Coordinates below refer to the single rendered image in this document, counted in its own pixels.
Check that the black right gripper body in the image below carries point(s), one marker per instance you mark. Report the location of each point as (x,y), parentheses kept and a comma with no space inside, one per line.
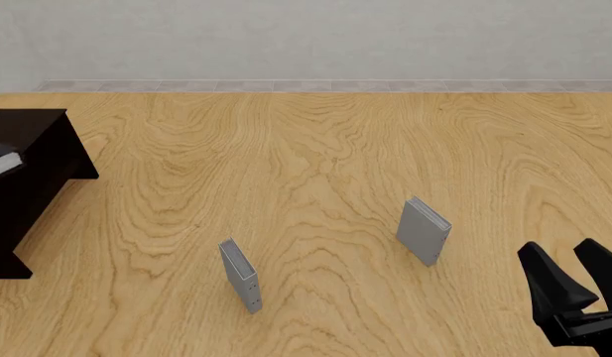
(585,329)

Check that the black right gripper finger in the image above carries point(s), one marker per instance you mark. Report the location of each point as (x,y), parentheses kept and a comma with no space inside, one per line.
(603,267)
(551,282)

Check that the grey standing book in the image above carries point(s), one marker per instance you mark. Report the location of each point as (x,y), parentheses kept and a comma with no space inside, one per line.
(418,234)
(241,277)

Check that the dark wooden cabinet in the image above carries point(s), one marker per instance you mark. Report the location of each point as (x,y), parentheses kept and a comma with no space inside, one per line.
(42,163)

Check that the grey book lying flat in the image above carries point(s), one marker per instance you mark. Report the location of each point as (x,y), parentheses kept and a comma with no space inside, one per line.
(3,163)

